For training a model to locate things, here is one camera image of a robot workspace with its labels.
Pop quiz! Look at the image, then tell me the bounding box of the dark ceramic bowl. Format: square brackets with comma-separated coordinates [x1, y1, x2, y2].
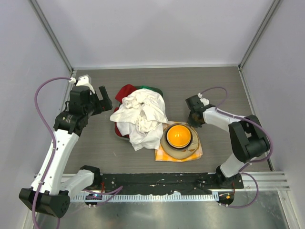
[163, 124, 193, 151]

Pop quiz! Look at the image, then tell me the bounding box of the yellow checkered cloth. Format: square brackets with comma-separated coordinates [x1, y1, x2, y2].
[155, 122, 203, 162]

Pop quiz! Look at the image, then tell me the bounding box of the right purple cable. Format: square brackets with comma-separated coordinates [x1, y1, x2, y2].
[199, 86, 274, 208]

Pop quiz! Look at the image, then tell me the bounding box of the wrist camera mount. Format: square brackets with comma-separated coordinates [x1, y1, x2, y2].
[69, 75, 95, 94]
[197, 93, 210, 106]

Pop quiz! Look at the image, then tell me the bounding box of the orange bowl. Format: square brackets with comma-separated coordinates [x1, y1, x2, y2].
[166, 125, 191, 147]

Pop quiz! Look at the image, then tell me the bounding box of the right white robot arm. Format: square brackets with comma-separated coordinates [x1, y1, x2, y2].
[185, 95, 271, 188]

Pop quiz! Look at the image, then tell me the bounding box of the green t-shirt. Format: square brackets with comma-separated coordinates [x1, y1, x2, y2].
[137, 85, 159, 92]

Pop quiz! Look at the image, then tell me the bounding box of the red t-shirt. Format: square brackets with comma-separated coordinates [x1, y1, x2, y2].
[114, 84, 138, 111]

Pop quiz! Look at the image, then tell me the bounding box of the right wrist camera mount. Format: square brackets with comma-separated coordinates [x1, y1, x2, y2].
[197, 93, 210, 106]

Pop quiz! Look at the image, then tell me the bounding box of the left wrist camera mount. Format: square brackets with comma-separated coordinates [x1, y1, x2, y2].
[69, 75, 95, 94]

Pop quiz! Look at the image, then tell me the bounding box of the white slotted cable duct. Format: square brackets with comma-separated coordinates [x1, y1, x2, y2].
[71, 192, 219, 202]

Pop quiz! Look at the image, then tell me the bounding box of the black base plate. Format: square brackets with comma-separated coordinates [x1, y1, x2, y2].
[101, 172, 244, 196]

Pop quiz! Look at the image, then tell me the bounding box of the aluminium rail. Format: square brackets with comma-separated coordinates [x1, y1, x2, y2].
[242, 171, 290, 191]

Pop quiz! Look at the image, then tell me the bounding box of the white t-shirt with robot print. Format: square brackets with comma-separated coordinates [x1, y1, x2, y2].
[110, 88, 169, 151]

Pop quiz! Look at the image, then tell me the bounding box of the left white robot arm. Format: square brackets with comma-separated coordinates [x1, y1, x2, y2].
[19, 85, 112, 218]

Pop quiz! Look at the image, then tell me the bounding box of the beige ceramic plate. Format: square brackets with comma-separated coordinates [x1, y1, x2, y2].
[160, 122, 201, 160]

